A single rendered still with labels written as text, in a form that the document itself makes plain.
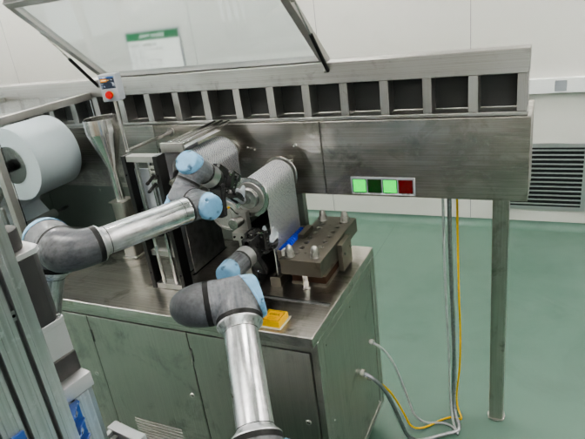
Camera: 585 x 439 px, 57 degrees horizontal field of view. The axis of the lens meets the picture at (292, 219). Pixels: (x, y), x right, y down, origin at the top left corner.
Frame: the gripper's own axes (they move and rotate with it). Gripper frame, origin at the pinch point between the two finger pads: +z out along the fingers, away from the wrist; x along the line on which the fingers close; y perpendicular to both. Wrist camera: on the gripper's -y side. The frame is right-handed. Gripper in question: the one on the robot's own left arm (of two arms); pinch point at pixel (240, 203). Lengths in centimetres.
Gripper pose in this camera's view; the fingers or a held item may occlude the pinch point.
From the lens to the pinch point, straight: 192.3
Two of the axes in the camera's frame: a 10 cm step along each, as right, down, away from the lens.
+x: -9.0, -0.5, 4.2
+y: 1.6, -9.6, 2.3
